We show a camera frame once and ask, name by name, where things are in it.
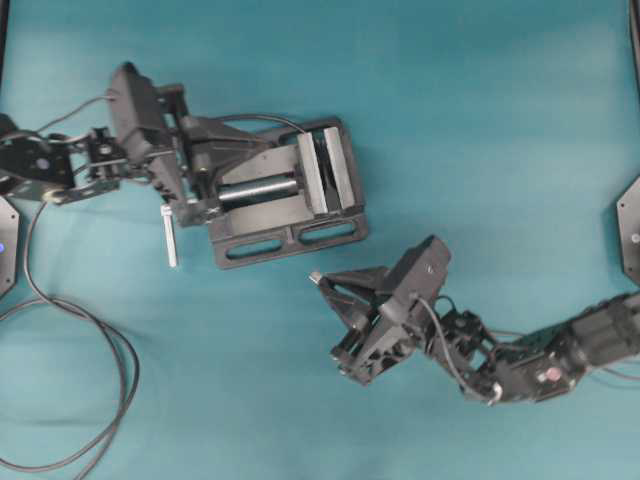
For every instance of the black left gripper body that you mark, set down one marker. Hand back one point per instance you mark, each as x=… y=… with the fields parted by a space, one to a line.
x=163 y=167

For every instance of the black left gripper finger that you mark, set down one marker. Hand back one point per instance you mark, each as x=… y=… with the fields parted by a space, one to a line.
x=208 y=161
x=197 y=130

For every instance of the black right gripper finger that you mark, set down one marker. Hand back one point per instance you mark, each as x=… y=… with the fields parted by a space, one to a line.
x=363 y=282
x=355 y=304

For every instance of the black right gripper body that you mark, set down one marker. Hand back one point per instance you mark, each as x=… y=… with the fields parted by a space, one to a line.
x=363 y=356

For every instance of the black USB cable silver plug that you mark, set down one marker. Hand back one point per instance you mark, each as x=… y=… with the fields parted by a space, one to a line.
x=100 y=320

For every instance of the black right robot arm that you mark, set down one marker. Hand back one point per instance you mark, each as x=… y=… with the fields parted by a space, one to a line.
x=535 y=367

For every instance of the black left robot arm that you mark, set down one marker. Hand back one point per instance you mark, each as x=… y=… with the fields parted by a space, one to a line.
x=185 y=210

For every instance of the black bench vise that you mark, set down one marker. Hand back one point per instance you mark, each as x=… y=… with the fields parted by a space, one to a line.
x=302 y=195

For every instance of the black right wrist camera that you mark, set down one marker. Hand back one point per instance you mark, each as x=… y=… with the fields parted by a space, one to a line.
x=421 y=272

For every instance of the silver vise handle bar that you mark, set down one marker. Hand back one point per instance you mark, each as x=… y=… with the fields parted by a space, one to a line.
x=167 y=218

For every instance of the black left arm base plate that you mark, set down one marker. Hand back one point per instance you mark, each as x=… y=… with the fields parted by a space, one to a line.
x=9 y=237

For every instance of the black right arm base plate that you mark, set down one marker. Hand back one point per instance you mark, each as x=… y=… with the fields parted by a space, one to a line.
x=627 y=207

